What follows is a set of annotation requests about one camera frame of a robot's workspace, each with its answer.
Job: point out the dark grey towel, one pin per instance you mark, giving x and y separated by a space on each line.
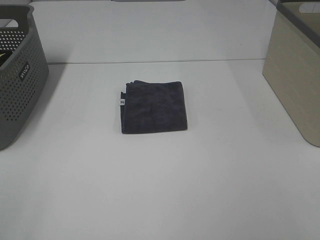
152 108

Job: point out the beige storage bin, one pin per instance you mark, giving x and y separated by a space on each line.
292 64

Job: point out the grey perforated plastic basket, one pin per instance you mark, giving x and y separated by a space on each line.
23 79

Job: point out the yellow-green item in basket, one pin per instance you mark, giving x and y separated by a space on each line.
4 58

